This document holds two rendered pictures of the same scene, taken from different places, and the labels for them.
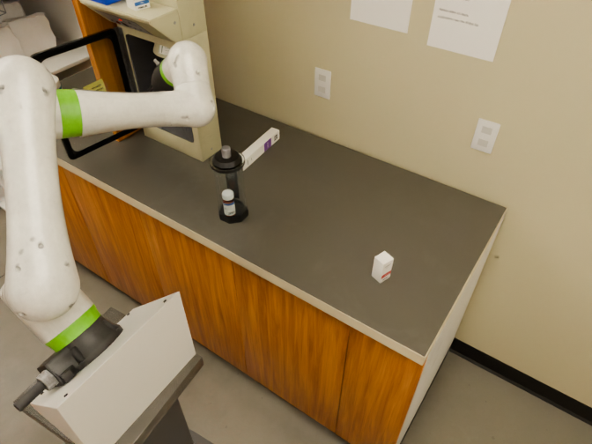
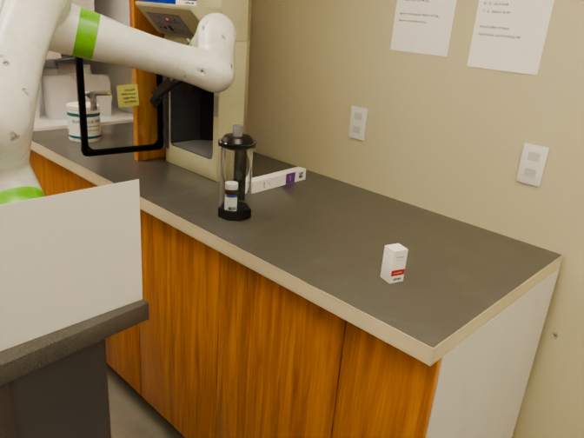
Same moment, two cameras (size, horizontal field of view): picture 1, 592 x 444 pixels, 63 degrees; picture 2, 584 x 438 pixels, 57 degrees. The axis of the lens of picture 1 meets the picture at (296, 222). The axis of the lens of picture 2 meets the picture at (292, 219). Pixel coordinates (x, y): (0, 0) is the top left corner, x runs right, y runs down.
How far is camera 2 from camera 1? 0.61 m
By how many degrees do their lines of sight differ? 24
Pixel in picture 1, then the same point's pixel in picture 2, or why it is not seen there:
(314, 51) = (353, 89)
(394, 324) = (398, 316)
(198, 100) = (217, 57)
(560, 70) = not seen: outside the picture
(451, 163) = (494, 204)
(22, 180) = (14, 13)
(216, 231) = (209, 222)
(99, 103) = (118, 27)
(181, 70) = (208, 31)
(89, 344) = not seen: hidden behind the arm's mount
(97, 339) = not seen: hidden behind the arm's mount
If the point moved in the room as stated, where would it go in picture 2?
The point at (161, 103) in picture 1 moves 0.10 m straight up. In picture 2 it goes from (180, 49) to (180, 7)
